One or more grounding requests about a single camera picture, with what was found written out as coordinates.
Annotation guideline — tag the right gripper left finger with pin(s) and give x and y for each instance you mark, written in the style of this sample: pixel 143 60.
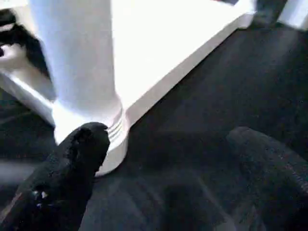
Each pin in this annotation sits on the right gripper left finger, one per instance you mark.
pixel 60 183

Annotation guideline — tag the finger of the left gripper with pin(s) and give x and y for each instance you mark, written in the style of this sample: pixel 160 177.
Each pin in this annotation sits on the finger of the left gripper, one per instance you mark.
pixel 26 41

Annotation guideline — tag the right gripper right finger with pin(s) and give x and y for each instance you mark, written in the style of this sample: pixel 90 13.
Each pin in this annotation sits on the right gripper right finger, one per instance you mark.
pixel 276 183

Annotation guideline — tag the white plastic table leg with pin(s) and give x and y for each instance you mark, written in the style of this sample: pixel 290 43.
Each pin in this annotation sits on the white plastic table leg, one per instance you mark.
pixel 293 12
pixel 79 60

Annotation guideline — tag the white plastic table top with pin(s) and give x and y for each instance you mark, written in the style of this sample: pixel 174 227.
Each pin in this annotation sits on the white plastic table top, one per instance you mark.
pixel 156 48

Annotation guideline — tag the black work mat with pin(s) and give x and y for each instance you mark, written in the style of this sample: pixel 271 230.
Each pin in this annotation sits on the black work mat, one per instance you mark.
pixel 216 96

